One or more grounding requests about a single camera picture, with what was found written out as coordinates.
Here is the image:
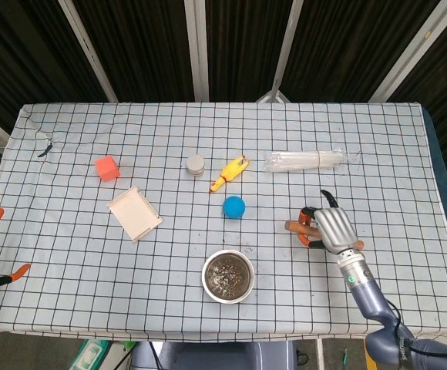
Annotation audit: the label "yellow rubber chicken toy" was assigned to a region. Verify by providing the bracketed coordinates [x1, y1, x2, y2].
[208, 153, 250, 194]

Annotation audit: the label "orange cube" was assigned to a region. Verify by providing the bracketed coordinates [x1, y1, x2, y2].
[94, 155, 121, 182]

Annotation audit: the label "green white crate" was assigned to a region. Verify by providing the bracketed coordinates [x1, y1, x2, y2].
[77, 338, 132, 370]

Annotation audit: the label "blue rubber ball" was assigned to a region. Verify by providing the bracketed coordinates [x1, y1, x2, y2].
[223, 195, 247, 220]

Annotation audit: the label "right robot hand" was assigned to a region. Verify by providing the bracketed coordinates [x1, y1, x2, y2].
[295, 189, 359, 255]

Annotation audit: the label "crushed grey white granules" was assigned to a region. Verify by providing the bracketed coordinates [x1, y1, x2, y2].
[207, 256, 250, 296]

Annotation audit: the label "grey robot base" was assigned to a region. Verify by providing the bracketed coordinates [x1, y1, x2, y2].
[130, 341, 297, 370]

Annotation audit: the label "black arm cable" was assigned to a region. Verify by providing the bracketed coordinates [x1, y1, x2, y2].
[384, 297, 447, 358]

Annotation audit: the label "white jar with grey lid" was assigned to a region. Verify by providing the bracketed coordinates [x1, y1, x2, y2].
[186, 154, 205, 178]

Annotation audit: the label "stainless steel bowl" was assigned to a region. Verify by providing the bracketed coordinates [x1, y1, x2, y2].
[201, 249, 256, 304]

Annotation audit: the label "white shallow box tray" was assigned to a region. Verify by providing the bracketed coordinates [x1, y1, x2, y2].
[106, 186, 163, 243]

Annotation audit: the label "clear plastic tube bundle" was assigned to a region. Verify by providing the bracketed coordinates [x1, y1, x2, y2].
[264, 148, 348, 173]

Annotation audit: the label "wooden rolling pin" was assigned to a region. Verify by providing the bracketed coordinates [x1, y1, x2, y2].
[284, 220, 365, 250]

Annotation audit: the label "blue checked tablecloth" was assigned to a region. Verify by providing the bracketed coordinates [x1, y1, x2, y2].
[0, 102, 447, 342]

